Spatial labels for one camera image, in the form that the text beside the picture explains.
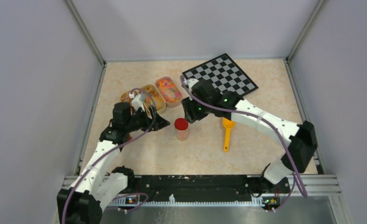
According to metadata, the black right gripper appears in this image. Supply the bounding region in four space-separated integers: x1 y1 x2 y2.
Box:
182 94 212 123

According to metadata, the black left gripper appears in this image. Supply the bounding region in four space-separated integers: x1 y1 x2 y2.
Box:
126 105 170 132

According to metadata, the red jar lid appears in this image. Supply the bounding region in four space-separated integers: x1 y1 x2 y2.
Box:
174 118 189 131

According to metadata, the clear glass jar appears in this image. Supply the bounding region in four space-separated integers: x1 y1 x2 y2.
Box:
175 128 190 141

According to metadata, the yellow plastic scoop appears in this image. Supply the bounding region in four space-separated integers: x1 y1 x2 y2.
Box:
222 118 235 152

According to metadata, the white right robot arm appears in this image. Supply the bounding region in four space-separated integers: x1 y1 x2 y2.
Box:
180 76 318 192

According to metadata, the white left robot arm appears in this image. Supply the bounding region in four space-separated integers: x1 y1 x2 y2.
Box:
56 102 170 224

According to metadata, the pink tray with candies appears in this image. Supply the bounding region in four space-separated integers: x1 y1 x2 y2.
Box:
155 77 183 107

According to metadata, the cream tray with gummies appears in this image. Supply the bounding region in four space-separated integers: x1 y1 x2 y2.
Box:
142 84 167 114

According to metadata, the yellow tray with lollipops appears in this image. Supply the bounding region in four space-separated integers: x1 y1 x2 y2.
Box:
120 91 132 104

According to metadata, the black white chessboard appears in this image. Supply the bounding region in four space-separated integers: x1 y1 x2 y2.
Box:
182 53 258 97

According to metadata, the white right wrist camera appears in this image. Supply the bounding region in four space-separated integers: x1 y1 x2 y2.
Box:
182 78 199 92

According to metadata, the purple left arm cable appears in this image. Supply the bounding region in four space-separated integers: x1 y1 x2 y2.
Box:
61 88 158 224

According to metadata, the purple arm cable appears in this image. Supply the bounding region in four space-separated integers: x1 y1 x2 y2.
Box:
61 88 158 224
179 75 309 212

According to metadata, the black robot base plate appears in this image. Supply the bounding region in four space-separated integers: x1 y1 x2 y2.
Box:
121 175 290 203

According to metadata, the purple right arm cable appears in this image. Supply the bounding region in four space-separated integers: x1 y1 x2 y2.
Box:
179 75 309 212

